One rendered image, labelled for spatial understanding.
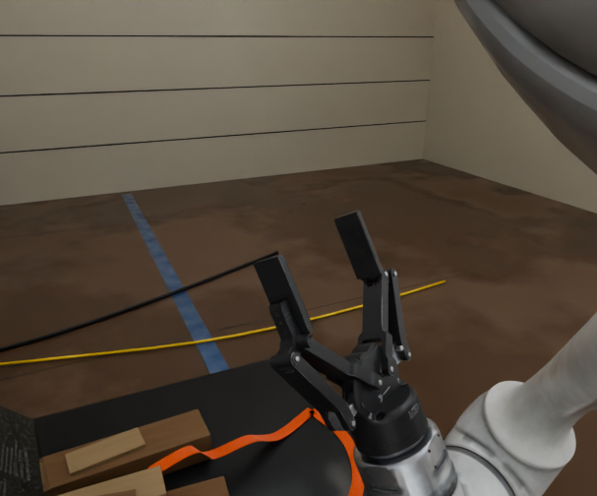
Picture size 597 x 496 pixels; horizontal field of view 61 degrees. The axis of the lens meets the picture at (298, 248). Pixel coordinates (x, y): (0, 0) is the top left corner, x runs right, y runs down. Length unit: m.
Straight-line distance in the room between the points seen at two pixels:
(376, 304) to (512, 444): 0.20
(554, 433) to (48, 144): 5.20
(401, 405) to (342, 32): 5.82
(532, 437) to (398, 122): 6.23
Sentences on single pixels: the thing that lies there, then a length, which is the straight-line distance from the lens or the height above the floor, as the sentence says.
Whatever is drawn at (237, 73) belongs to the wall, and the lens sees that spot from 5.70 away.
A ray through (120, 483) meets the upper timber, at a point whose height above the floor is 0.25.
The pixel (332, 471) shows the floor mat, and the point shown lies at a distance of 2.01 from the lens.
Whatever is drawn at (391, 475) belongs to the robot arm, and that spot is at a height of 1.09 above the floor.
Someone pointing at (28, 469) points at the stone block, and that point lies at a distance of 1.21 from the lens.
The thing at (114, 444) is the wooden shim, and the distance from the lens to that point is 2.02.
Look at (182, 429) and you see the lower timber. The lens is 2.03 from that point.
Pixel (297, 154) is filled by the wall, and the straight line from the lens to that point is 6.07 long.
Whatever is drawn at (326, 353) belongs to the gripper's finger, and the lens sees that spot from 0.45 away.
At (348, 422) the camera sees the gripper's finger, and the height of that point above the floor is 1.15.
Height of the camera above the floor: 1.45
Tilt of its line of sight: 22 degrees down
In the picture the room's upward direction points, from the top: straight up
